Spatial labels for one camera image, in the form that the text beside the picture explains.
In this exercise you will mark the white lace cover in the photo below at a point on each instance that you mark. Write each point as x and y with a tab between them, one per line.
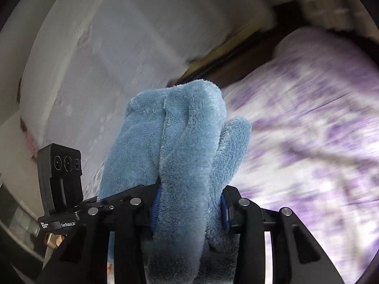
118	50

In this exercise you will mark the beige brick-pattern curtain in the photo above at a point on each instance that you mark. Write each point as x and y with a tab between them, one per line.
331	9

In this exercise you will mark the pink floral cloth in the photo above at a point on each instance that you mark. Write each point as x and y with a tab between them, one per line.
29	136

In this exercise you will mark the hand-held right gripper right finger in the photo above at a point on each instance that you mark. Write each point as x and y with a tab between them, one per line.
225	213

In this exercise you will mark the brown woven mat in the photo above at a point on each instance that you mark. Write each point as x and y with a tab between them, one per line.
237	56

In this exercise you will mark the blue fleece jacket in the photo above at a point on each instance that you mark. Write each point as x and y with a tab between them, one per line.
183	142

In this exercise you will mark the purple floral bed sheet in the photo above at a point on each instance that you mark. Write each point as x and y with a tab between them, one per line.
311	124

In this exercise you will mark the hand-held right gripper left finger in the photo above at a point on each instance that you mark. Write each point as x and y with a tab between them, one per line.
154	213

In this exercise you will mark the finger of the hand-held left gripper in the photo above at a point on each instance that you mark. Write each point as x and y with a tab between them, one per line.
118	196

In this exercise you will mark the white framed window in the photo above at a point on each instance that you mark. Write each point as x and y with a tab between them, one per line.
17	219

